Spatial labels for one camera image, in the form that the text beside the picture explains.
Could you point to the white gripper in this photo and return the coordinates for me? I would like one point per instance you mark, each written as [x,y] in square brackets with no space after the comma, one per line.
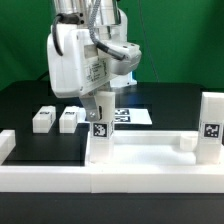
[79,70]

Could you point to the white desk top tray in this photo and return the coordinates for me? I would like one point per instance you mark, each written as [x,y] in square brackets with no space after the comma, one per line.
[161,148]

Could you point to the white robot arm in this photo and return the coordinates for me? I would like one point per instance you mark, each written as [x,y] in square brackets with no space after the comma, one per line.
[102,18]

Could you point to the fiducial marker sheet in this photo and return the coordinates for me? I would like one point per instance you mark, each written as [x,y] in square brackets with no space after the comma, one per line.
[132,116]

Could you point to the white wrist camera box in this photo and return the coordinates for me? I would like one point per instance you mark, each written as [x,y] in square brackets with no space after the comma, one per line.
[124,57]

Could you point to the white U-shaped fence wall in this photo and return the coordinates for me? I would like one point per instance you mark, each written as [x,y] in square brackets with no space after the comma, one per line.
[105,178]

